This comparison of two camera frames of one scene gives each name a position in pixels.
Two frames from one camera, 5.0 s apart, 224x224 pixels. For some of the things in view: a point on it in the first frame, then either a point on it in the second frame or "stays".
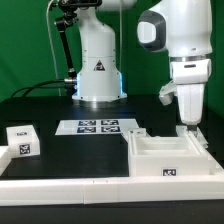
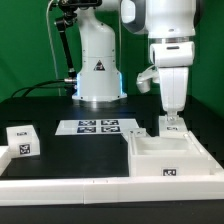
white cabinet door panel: x=183 y=130 -> x=172 y=129
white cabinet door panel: x=137 y=133 stays
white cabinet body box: x=166 y=156 stays
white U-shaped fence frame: x=90 y=190 stays
